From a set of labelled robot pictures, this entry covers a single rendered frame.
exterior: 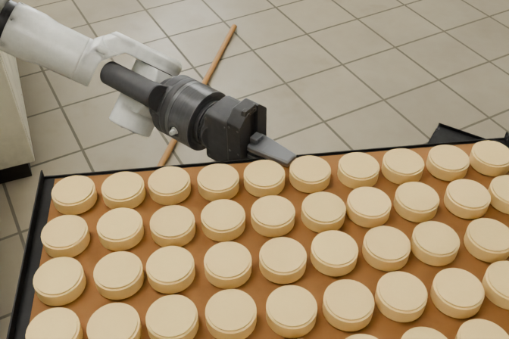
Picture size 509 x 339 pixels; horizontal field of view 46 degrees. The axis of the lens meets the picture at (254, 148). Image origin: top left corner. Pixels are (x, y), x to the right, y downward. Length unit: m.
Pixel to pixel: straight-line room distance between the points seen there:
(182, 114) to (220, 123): 0.06
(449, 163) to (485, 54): 2.24
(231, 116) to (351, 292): 0.27
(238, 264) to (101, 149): 1.76
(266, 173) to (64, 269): 0.25
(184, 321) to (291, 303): 0.11
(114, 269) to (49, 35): 0.36
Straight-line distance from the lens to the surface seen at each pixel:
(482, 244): 0.69
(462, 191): 0.74
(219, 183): 0.71
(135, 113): 0.87
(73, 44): 0.87
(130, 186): 0.72
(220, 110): 0.78
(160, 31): 3.01
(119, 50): 0.86
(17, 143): 2.18
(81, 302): 0.65
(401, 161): 0.76
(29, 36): 0.86
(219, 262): 0.63
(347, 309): 0.61
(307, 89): 2.59
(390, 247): 0.66
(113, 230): 0.68
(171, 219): 0.68
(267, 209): 0.68
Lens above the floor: 1.53
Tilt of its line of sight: 42 degrees down
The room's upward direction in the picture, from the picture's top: straight up
